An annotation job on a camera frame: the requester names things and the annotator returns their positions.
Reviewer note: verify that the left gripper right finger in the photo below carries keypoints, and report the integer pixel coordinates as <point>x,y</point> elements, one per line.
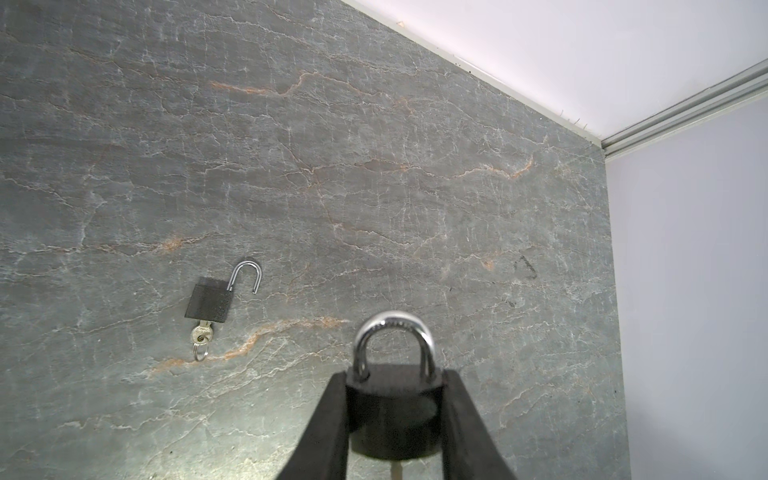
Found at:
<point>468,451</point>

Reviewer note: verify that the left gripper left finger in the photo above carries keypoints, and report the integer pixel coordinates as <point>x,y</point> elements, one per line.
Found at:
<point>322,450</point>

